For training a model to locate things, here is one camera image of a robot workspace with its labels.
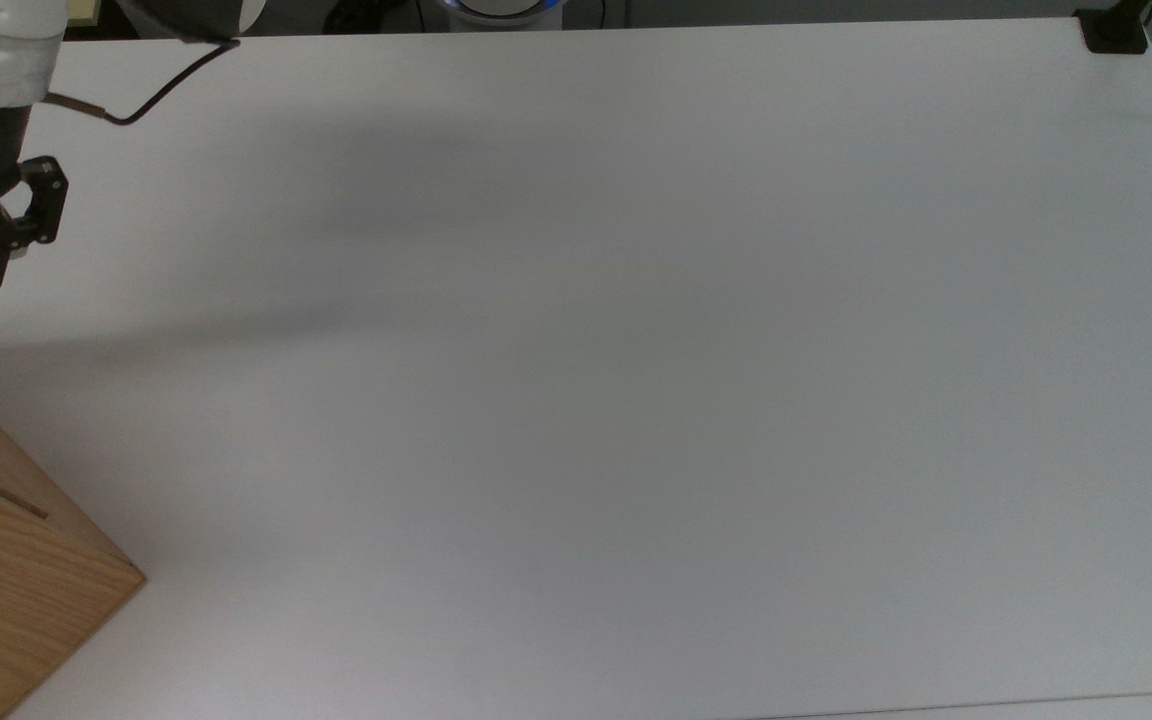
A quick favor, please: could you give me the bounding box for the wooden drawer cabinet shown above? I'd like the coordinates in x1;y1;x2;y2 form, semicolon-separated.
0;350;147;720

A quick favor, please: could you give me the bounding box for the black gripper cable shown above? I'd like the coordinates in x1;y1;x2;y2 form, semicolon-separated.
44;38;242;127

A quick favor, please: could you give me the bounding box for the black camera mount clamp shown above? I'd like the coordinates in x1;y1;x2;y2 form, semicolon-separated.
1074;0;1151;55

